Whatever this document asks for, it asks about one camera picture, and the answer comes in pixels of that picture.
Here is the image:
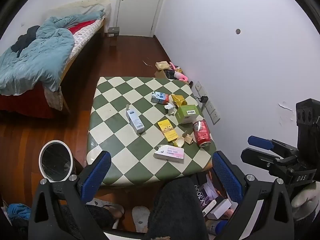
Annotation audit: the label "blue white milk carton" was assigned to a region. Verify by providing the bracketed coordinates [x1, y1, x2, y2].
[150, 91, 170, 105]

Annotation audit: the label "person's right hand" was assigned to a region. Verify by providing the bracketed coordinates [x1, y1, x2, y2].
[291, 183, 320, 220]

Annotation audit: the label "gold foil packet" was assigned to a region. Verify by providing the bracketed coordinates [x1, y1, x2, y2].
[170, 94, 187, 108]

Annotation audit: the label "person's leg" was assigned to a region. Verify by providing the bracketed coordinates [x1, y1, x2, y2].
[60, 200, 115, 240]
[146, 176, 209, 240]

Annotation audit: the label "grey slipper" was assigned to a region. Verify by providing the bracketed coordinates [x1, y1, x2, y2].
[86, 197, 125, 228]

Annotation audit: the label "red soda can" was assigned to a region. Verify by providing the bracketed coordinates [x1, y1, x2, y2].
[192, 120, 212, 148]

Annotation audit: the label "white paper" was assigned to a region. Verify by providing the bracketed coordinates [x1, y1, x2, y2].
[164, 102, 177, 115]

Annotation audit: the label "person's right leg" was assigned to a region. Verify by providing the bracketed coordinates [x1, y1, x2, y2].
[146, 176, 209, 240]

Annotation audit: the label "pink plush toy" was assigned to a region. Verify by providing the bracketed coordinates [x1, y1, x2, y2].
[169, 62, 188, 82]

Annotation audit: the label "green white checkered table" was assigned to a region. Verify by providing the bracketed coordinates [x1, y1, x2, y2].
[86, 76, 217, 187]

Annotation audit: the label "light blue duvet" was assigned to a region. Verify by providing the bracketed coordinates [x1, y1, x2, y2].
[0, 16, 75, 96]

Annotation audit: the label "person's left leg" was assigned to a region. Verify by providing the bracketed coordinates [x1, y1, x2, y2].
[60, 200, 115, 240]

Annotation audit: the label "person's right forearm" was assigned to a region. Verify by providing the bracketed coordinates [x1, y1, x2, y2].
[292, 206, 320, 240]

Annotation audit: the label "red blanket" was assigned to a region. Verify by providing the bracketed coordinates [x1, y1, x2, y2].
[67, 19, 97, 35]

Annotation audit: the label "white door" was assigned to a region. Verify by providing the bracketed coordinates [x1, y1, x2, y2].
[116, 0, 167, 37]

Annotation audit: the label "open cardboard box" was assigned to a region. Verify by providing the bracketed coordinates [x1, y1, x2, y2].
[154, 69, 175, 80]

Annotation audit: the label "yellow cigarette box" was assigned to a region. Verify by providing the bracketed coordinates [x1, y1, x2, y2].
[157, 119, 178, 142]

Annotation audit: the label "dark clothes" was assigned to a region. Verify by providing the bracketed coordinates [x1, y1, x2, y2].
[11, 26, 41, 57]

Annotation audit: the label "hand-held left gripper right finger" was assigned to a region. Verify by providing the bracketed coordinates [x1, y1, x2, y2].
[212, 151, 295, 240]

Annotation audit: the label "blue cloth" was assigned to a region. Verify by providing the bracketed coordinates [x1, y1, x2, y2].
[6, 203, 32, 221]

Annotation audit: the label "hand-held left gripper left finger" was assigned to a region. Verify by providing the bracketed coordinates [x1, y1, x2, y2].
[27, 151, 112, 240]

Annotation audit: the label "green cardboard box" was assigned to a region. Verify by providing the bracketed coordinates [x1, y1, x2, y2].
[174, 104, 204, 125]

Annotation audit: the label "grey hanging cloth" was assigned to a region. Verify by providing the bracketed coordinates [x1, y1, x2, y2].
[44, 86, 63, 111]

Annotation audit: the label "pale quilted pillow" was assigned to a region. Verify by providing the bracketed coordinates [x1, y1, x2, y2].
[75, 4, 105, 20]

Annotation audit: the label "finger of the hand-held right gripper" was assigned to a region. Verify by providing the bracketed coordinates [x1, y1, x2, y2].
[247, 135, 299, 156]
[240, 147, 298, 175]

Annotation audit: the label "tall white box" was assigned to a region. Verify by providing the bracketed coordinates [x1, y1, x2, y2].
[125, 107, 146, 135]

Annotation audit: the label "white pink box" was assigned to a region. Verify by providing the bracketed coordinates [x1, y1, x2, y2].
[153, 145, 185, 164]

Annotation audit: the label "white slipper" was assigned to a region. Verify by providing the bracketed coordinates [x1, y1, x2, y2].
[132, 205, 151, 233]

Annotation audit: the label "black printed box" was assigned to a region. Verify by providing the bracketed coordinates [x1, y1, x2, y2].
[194, 172, 227, 213]

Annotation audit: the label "wooden bed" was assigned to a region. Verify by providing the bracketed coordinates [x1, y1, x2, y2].
[0, 0, 112, 119]

